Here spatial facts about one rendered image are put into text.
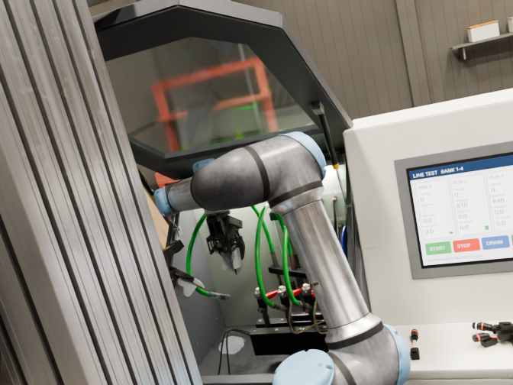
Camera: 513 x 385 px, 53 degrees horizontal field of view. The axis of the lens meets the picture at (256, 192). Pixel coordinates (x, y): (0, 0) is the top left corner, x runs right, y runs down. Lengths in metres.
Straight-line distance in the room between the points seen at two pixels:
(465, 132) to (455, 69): 8.95
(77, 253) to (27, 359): 0.12
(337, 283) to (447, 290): 0.64
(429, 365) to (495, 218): 0.43
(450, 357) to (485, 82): 9.32
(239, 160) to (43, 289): 0.50
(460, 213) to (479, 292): 0.23
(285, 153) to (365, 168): 0.60
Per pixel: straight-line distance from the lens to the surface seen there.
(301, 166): 1.00
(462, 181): 1.54
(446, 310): 1.60
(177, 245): 1.57
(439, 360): 1.46
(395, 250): 1.58
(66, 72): 0.67
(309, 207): 1.00
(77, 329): 0.60
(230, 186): 0.96
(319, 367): 0.97
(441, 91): 10.48
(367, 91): 10.39
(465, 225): 1.55
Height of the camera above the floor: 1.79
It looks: 13 degrees down
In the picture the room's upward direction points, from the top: 14 degrees counter-clockwise
